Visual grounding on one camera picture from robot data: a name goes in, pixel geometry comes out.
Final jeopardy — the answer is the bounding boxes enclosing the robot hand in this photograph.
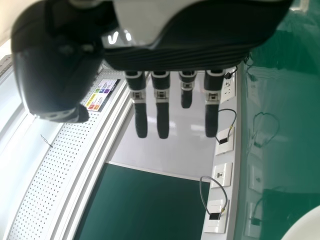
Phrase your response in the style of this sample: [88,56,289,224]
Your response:
[10,0,295,139]

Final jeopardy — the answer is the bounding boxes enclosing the plate with brown leaf pattern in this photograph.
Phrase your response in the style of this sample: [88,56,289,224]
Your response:
[286,206,320,240]

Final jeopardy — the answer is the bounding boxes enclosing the colourful label sticker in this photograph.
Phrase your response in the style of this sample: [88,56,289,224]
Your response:
[84,78,122,112]

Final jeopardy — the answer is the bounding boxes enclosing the black plug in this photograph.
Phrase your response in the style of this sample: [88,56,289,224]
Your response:
[223,65,238,81]

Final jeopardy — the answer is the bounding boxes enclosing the white socket strip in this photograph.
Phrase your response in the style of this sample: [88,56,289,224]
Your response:
[201,63,243,240]

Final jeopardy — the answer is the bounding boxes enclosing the white perforated cable duct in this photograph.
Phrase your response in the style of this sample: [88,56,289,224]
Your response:
[6,69,135,240]

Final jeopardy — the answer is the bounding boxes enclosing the grey looped cable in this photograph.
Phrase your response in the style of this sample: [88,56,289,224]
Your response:
[216,108,238,131]

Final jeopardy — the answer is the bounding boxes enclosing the grey cable with yellow band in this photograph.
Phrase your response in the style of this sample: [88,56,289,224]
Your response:
[199,175,230,216]

